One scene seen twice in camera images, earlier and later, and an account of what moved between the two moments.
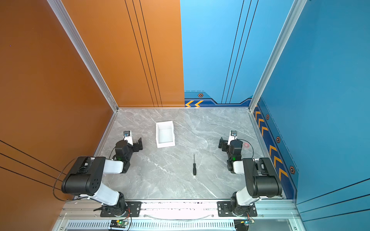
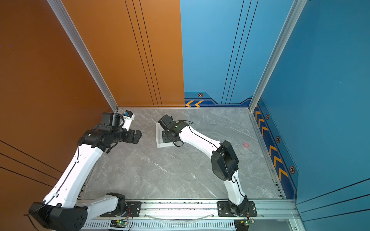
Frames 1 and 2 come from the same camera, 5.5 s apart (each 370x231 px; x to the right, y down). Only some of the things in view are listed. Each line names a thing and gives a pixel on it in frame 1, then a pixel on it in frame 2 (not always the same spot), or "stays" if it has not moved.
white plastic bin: x=165 y=136 stays
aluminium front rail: x=84 y=215 stays
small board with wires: x=250 y=221 stays
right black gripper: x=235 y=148 to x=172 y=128
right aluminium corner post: x=298 y=6 stays
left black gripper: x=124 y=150 to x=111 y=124
